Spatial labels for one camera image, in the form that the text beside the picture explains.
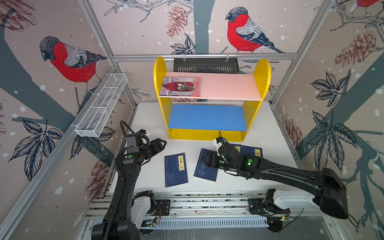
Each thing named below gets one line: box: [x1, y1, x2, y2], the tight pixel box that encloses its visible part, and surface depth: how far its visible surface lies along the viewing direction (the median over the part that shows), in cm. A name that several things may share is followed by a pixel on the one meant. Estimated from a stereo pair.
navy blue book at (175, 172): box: [164, 152, 189, 188], surface depth 87 cm
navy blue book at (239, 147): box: [231, 144, 243, 155], surface depth 95 cm
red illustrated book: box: [159, 76, 201, 97], surface depth 74 cm
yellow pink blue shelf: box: [153, 56, 272, 142], surface depth 77 cm
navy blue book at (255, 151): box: [242, 145, 264, 159], surface depth 95 cm
